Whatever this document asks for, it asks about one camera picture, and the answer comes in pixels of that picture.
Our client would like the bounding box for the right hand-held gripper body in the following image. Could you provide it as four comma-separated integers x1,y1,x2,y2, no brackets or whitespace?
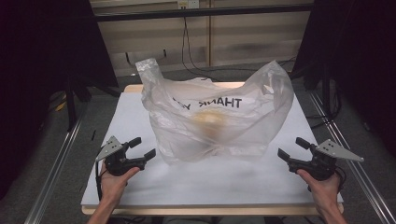
288,138,365,182

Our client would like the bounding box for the tan round food item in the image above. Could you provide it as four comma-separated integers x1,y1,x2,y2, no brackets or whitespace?
191,111,229,139

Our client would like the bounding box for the translucent white plastic bag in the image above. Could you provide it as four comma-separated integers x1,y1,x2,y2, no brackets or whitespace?
134,57,295,166

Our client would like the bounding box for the metal floor rail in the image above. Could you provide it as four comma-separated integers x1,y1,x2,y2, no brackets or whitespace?
307,89,396,224
23,104,92,224

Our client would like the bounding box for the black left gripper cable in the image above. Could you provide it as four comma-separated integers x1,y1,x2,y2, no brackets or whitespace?
94,161,106,202

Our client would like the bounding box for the white table mat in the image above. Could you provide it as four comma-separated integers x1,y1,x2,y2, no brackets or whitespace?
80,91,344,208

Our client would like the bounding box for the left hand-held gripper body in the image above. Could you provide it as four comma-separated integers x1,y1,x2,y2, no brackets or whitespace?
94,135,147,177

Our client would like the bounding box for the black metal stand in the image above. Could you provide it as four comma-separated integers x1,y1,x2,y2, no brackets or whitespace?
63,76,79,133

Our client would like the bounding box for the black curtain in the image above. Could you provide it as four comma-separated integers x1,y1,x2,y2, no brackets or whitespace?
290,0,396,158
0,0,120,201

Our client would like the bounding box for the black floor cable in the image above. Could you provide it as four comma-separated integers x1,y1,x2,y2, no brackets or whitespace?
305,89,343,130

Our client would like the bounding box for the white wall outlet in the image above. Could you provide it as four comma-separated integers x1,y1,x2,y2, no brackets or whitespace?
177,0,200,10

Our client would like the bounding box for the person's right hand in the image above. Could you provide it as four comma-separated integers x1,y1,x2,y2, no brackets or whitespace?
295,168,343,213

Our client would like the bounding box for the person's left hand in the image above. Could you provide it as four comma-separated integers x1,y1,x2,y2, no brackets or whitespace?
100,166,141,206

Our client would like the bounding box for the black wall cable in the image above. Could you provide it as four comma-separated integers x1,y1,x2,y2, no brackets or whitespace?
181,16,219,82

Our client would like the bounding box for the black horizontal bar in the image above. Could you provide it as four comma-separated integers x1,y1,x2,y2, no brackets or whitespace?
92,3,315,22

